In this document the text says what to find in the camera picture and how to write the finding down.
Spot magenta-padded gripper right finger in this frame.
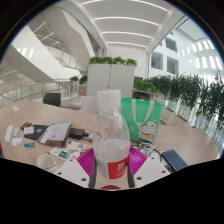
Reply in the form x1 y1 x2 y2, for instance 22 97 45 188
128 146 172 189

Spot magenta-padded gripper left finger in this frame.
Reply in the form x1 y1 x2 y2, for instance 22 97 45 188
54 146 98 190

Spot clear plastic water bottle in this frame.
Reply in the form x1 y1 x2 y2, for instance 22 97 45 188
92 89 131 183

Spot colourful sticker sheet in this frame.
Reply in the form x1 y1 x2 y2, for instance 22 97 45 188
49 139 93 161

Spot black power adapter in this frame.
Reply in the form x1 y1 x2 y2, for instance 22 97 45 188
68 127 91 140

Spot white paper booklet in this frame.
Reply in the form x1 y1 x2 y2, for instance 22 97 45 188
37 121 74 148

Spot green cat-print tote bag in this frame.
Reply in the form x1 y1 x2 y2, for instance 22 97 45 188
120 97 165 144

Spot black notebook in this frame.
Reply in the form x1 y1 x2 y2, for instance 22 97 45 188
23 124 50 141

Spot white computer mouse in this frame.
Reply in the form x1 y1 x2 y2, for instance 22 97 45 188
10 136 24 148

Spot black chair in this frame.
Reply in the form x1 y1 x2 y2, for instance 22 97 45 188
42 92 62 108

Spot white remote control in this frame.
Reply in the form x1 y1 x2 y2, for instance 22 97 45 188
4 124 14 144

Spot brown planter with green plants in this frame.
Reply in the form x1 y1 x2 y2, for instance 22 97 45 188
68 74 88 97

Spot row of green potted trees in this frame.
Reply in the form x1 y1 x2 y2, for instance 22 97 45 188
133 71 224 134

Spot white cabinet topped with plants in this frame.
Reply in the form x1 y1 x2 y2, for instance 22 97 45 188
86 55 138 99

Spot long ceiling light strips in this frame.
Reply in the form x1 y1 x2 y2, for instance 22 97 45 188
81 0 169 49

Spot tangled black cables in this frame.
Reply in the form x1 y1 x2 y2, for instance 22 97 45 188
134 138 163 158

